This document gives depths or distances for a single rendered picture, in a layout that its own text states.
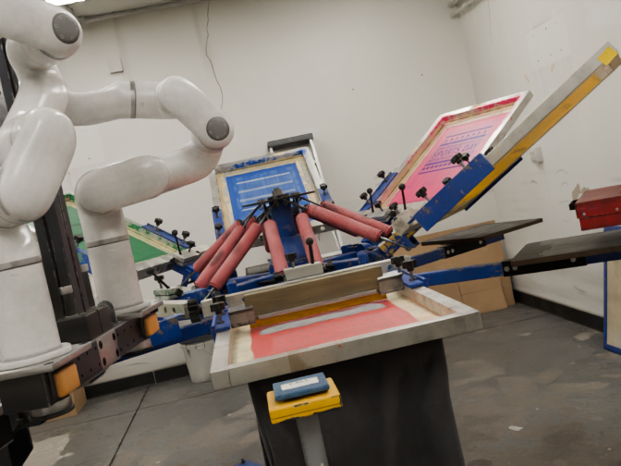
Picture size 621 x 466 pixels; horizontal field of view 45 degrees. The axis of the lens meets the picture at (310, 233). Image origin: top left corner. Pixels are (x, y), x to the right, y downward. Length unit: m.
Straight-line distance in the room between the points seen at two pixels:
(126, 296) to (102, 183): 0.26
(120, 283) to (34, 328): 0.43
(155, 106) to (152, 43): 4.72
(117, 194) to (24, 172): 0.42
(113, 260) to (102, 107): 0.33
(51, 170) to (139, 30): 5.26
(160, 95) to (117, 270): 0.39
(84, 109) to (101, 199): 0.20
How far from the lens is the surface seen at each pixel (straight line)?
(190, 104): 1.67
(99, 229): 1.69
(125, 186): 1.62
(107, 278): 1.69
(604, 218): 2.47
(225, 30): 6.43
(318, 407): 1.36
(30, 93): 1.37
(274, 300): 2.15
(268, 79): 6.36
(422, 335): 1.61
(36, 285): 1.29
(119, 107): 1.72
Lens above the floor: 1.32
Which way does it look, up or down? 3 degrees down
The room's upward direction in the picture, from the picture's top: 12 degrees counter-clockwise
